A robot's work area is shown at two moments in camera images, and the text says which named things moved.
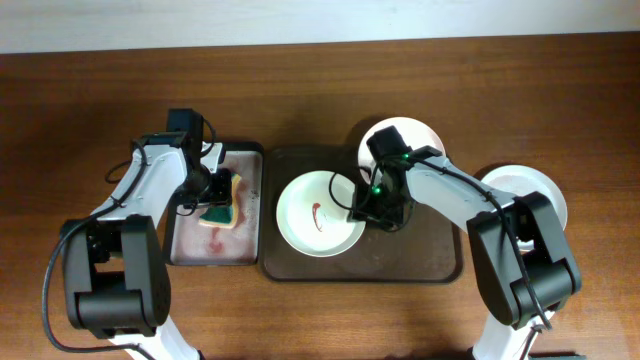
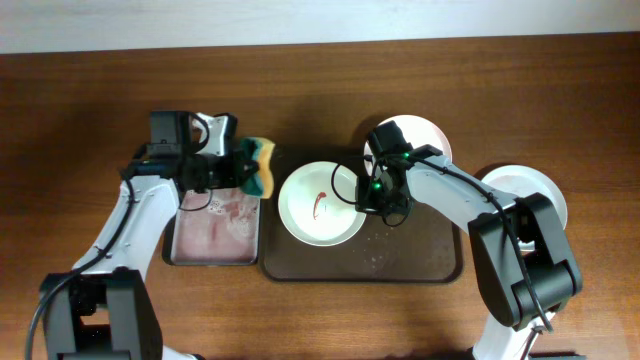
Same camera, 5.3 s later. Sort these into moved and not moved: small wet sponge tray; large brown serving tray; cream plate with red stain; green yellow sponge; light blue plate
Moved: cream plate with red stain; green yellow sponge
Not moved: light blue plate; small wet sponge tray; large brown serving tray
